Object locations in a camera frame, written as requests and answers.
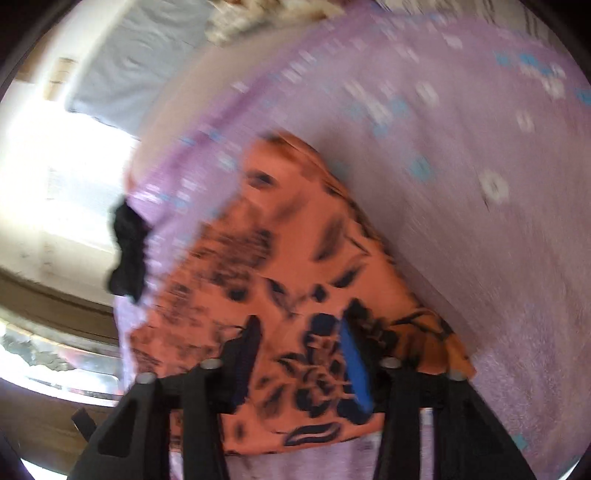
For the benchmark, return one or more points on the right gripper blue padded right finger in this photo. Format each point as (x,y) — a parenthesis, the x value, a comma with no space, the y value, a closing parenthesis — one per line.
(356,370)

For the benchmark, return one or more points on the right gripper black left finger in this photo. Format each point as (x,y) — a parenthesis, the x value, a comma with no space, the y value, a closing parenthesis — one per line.
(238,357)

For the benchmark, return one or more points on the orange black floral garment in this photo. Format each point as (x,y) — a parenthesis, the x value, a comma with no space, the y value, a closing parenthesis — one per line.
(292,250)

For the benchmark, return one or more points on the floral patterned clothes pile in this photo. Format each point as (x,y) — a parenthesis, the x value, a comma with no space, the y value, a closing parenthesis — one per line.
(231,20)

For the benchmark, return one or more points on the stained glass wooden door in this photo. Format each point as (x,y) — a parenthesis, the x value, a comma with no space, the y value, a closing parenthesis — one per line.
(59,354)

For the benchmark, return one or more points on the purple floral bed sheet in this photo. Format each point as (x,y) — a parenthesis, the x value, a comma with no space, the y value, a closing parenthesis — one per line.
(468,147)

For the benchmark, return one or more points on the pink mattress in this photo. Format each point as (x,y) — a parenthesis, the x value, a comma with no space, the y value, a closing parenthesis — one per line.
(208,74)

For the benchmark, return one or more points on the grey blue cloth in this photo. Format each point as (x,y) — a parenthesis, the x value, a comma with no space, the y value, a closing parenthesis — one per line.
(144,51)

